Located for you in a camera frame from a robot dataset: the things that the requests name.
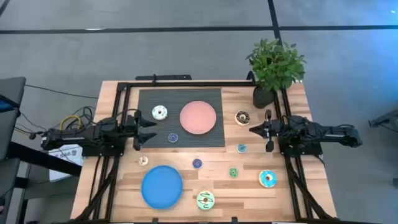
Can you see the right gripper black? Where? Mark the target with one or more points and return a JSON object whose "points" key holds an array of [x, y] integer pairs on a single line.
{"points": [[270, 129]]}

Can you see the large blue frosted donut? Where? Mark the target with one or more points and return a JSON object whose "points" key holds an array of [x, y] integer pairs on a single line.
{"points": [[262, 175]]}

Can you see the large chocolate frosted donut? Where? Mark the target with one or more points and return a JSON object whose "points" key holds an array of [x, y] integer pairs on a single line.
{"points": [[238, 114]]}

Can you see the large mint frosted donut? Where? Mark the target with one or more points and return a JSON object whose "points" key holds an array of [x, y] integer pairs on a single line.
{"points": [[201, 195]]}

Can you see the black stand leg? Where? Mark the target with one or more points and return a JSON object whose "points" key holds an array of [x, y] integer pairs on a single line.
{"points": [[385, 119]]}

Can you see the large white frosted donut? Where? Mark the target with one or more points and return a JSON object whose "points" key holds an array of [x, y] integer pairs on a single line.
{"points": [[156, 109]]}

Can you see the small cream donut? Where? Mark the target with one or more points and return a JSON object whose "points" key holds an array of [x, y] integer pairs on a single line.
{"points": [[141, 158]]}

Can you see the dark grey ribbed mat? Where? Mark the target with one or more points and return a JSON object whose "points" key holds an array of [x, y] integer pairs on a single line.
{"points": [[174, 96]]}

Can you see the small green donut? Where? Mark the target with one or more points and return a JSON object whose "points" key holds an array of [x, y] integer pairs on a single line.
{"points": [[231, 170]]}

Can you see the green leafy plant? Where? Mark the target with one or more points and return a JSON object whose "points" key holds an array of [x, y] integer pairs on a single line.
{"points": [[275, 65]]}

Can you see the black plant pot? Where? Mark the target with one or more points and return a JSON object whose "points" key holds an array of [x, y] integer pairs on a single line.
{"points": [[262, 98]]}

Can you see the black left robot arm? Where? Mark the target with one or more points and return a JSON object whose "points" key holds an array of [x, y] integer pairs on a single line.
{"points": [[77, 137]]}

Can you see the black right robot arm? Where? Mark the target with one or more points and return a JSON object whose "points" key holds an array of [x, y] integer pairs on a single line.
{"points": [[326, 132]]}

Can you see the small purple donut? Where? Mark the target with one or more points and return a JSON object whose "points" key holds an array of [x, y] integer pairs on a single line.
{"points": [[195, 161], [170, 135]]}

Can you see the black aluminium table frame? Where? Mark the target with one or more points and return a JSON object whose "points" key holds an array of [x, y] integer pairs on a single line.
{"points": [[186, 84]]}

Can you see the small teal donut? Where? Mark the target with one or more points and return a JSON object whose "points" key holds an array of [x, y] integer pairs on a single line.
{"points": [[238, 146]]}

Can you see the black beam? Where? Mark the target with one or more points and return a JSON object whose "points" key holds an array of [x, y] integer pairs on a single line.
{"points": [[43, 158]]}

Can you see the blue round plate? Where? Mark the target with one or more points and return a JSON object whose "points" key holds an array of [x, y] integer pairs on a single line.
{"points": [[161, 187]]}

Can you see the black flat bar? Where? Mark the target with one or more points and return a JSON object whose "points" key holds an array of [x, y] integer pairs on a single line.
{"points": [[168, 77]]}

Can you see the white paper sheet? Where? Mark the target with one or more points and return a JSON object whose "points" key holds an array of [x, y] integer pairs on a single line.
{"points": [[66, 158]]}

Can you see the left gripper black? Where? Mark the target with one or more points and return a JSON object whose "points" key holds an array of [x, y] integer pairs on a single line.
{"points": [[137, 130]]}

